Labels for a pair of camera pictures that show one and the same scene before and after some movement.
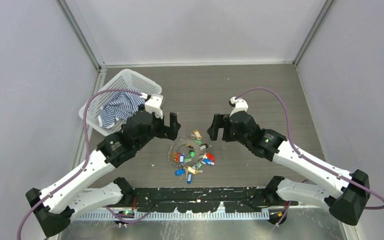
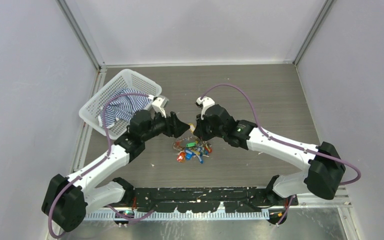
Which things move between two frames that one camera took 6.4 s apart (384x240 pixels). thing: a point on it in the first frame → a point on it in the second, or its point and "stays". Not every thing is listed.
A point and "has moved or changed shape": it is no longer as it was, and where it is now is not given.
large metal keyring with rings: (172, 152) → (191, 147)
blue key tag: (179, 172) → (189, 154)
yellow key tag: (197, 134) has moved or changed shape
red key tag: (210, 156) → (181, 157)
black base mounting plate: (199, 199) stays
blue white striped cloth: (119, 106) stays
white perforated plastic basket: (128, 79) stays
